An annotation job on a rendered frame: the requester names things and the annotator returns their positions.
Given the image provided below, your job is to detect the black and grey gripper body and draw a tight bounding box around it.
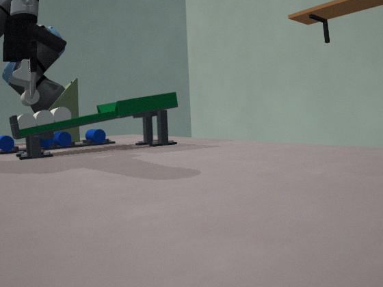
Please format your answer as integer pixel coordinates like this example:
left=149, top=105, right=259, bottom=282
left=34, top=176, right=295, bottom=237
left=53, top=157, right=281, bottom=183
left=3, top=13, right=38, bottom=62

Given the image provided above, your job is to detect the blue cylinder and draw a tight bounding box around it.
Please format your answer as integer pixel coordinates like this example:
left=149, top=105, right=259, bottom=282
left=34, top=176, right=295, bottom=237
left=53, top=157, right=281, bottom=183
left=0, top=135, right=14, bottom=152
left=53, top=132, right=72, bottom=146
left=85, top=129, right=106, bottom=143
left=40, top=138, right=53, bottom=148

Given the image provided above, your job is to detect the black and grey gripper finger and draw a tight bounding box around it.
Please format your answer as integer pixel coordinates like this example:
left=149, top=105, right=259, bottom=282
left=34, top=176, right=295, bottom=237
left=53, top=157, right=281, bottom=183
left=10, top=64, right=30, bottom=91
left=12, top=44, right=37, bottom=98

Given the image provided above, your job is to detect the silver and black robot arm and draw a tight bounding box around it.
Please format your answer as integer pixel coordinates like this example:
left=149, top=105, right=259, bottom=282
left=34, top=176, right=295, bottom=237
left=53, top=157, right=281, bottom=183
left=0, top=0, right=66, bottom=113

